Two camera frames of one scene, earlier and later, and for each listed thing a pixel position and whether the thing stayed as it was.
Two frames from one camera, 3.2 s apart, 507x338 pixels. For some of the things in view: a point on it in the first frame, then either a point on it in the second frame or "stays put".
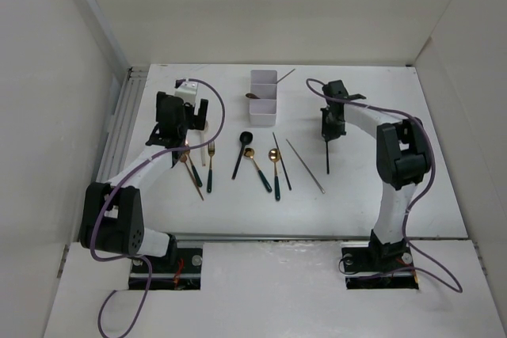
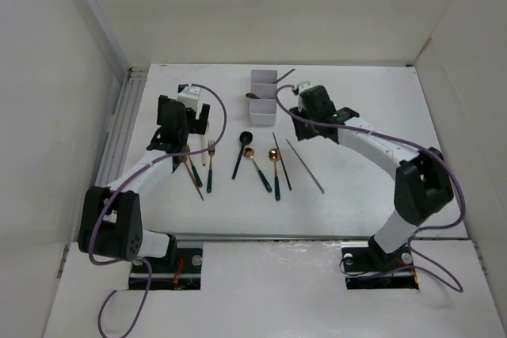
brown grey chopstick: (286, 75) stays put
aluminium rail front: (203, 238) stays put
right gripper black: (327, 133) -> (302, 132)
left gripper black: (195, 121) stays put
